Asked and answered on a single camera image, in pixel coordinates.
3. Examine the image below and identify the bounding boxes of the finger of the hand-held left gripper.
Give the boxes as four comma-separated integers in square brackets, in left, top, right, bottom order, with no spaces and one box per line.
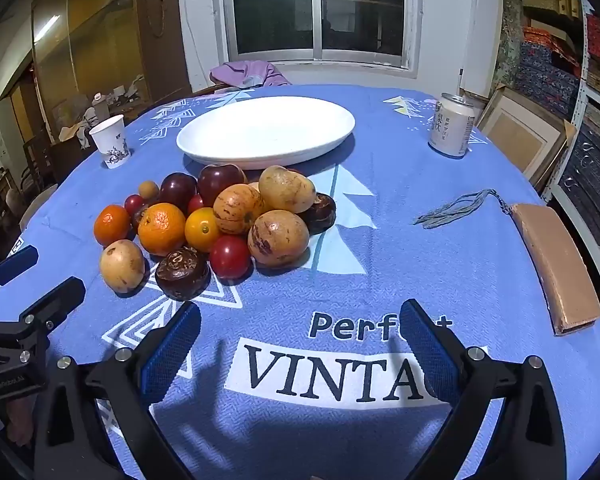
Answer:
[10,276,87,341]
[0,245,40,306]

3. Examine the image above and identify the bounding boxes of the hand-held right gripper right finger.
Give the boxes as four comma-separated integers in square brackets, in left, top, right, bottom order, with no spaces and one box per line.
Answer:
[400,299,568,480]

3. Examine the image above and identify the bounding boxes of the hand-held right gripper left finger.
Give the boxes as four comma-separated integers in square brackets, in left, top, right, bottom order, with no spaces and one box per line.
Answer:
[32,302,203,480]

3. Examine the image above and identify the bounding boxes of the tan round fruit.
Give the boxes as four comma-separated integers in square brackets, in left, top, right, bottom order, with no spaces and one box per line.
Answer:
[99,239,146,294]

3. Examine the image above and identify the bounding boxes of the orange mandarin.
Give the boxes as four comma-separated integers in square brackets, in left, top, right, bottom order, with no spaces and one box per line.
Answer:
[138,202,187,257]
[93,204,132,248]

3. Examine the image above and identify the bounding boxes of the yellow round fruit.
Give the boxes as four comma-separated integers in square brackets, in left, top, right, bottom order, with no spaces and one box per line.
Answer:
[184,207,222,253]

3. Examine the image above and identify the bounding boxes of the spotted tan passion fruit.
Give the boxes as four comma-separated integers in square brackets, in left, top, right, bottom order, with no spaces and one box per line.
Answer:
[247,210,311,268]
[213,184,266,236]

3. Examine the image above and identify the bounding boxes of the dark red plum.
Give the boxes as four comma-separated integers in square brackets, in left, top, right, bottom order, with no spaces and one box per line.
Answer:
[197,163,247,207]
[159,172,198,211]

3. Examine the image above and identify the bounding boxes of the oblong tan fruit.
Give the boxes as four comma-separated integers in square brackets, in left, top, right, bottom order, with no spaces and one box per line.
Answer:
[258,165,317,215]

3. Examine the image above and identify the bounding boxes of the white oval plate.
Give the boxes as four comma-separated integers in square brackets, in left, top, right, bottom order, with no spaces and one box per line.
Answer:
[176,96,356,171]

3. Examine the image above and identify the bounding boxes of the blue printed tablecloth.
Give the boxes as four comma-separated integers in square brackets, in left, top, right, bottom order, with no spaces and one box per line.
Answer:
[0,84,600,480]

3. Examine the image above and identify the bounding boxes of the brown pouch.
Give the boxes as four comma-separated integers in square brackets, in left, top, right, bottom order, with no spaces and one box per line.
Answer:
[510,203,600,337]

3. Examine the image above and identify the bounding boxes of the printed white paper cup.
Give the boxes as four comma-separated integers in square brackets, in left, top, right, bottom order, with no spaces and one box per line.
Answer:
[89,114,131,170]

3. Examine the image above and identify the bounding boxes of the white beverage can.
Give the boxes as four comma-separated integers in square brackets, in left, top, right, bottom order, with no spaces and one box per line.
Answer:
[428,92,476,157]

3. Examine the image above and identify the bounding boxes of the wooden glass cabinet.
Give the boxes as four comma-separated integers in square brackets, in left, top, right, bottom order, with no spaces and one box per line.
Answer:
[30,0,188,126]

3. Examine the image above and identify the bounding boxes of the white metal shelf rack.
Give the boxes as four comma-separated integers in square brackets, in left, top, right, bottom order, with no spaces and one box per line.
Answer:
[545,0,600,281]

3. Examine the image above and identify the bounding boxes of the purple cloth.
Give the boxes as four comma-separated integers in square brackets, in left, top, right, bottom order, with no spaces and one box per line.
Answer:
[210,60,292,92]

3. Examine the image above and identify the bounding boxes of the patterned green panel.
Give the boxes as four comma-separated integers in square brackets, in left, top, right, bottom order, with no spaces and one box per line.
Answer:
[490,0,526,106]

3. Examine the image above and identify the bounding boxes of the window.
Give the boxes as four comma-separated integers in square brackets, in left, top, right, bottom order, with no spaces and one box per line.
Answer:
[219,0,423,70]

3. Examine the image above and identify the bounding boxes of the light wooden picture frame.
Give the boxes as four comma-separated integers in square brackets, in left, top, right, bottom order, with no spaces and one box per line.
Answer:
[472,82,576,186]

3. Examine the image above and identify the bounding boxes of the white wall conduit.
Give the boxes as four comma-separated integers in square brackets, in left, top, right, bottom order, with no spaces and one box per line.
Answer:
[467,0,481,96]

